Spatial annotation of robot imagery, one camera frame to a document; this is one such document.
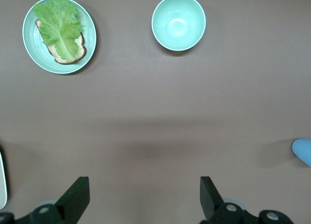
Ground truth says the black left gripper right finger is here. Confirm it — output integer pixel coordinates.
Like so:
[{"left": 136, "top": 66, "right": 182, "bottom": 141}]
[{"left": 199, "top": 176, "right": 296, "bottom": 224}]

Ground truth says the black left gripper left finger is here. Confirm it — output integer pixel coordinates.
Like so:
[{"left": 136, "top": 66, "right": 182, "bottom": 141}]
[{"left": 0, "top": 176, "right": 90, "bottom": 224}]

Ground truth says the blue plastic cup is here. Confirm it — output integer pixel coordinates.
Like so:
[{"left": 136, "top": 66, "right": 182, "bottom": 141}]
[{"left": 291, "top": 138, "right": 311, "bottom": 168}]

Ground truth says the cream white toaster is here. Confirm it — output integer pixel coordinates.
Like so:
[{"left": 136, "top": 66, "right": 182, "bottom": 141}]
[{"left": 0, "top": 146, "right": 8, "bottom": 209}]

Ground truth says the brown table cloth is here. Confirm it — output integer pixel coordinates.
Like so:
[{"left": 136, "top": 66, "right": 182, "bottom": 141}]
[{"left": 0, "top": 0, "right": 311, "bottom": 224}]

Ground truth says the toasted bread slice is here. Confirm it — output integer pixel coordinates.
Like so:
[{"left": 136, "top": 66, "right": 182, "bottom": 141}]
[{"left": 35, "top": 19, "right": 87, "bottom": 65}]

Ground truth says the pale green plate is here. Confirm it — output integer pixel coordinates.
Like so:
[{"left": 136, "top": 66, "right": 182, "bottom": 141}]
[{"left": 22, "top": 0, "right": 98, "bottom": 75}]

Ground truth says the green lettuce leaf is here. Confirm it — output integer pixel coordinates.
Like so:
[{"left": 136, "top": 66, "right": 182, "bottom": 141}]
[{"left": 33, "top": 0, "right": 82, "bottom": 61}]

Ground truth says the pale green bowl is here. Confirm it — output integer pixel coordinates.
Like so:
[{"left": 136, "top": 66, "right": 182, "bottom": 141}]
[{"left": 151, "top": 0, "right": 207, "bottom": 52}]

